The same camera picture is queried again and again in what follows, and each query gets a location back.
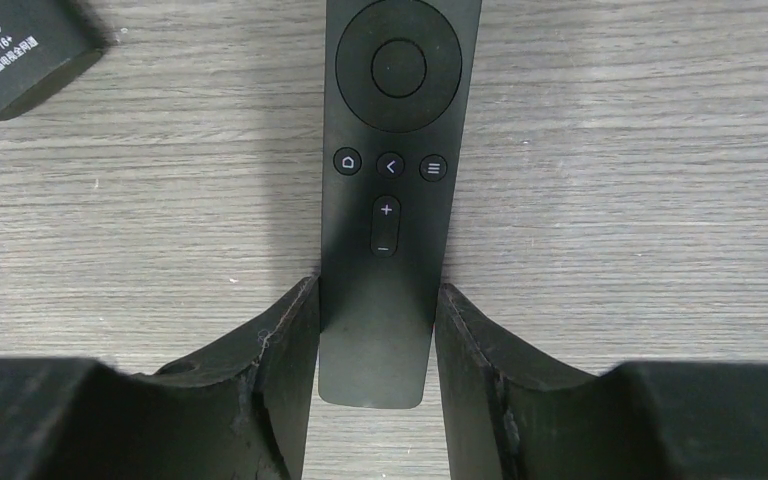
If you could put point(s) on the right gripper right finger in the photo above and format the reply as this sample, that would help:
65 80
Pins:
512 411

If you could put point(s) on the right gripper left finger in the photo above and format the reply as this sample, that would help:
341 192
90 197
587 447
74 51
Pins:
237 408

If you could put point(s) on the black remote control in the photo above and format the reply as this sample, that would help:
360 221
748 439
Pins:
44 46

